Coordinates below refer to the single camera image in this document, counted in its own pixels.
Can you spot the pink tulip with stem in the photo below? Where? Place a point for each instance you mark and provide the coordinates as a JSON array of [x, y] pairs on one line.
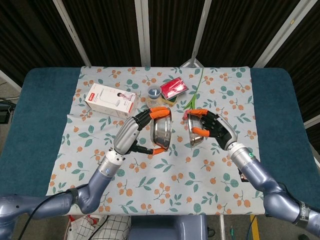
[[198, 85]]

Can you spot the teal table cover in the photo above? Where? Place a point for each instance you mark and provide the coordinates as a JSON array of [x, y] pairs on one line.
[[45, 100]]

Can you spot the black equipment box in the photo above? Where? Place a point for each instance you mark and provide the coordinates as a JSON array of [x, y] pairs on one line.
[[5, 112]]

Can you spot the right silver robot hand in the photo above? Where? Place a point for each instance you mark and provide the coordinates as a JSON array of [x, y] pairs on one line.
[[222, 130]]

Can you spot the white metal frame post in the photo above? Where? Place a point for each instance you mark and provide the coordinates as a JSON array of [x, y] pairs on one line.
[[10, 81], [312, 122], [281, 35], [72, 33], [201, 30], [143, 32]]

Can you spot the small blue-lidded clear cup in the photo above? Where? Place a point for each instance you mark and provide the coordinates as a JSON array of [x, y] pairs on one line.
[[153, 92]]

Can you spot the floral print tablecloth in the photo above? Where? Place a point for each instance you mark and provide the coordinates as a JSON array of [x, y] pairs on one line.
[[160, 180]]

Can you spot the black-white checked bag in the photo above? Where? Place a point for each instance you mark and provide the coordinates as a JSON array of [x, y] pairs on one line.
[[110, 228]]

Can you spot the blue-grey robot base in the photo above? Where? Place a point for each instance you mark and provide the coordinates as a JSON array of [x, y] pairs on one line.
[[167, 227]]

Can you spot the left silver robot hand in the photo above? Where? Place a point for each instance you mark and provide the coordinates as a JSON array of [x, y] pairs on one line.
[[127, 135]]

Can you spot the red plastic package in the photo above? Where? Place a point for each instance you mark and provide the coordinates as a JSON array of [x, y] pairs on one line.
[[173, 87]]

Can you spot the yellow-green sponge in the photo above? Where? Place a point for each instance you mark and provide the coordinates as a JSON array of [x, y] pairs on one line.
[[171, 100]]

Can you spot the white table leg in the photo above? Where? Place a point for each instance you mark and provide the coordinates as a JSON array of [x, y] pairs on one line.
[[222, 226]]

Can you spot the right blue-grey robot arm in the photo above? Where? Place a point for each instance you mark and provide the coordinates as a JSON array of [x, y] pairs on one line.
[[260, 177]]

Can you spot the white product box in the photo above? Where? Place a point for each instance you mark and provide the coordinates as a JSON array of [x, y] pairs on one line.
[[110, 101]]

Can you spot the round glass jar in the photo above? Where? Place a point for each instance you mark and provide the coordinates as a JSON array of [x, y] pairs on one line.
[[154, 102]]

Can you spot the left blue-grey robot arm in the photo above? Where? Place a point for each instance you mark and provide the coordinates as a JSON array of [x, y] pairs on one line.
[[97, 182]]

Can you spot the metal bowl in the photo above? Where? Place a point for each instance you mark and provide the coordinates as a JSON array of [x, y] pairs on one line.
[[196, 140], [162, 132]]

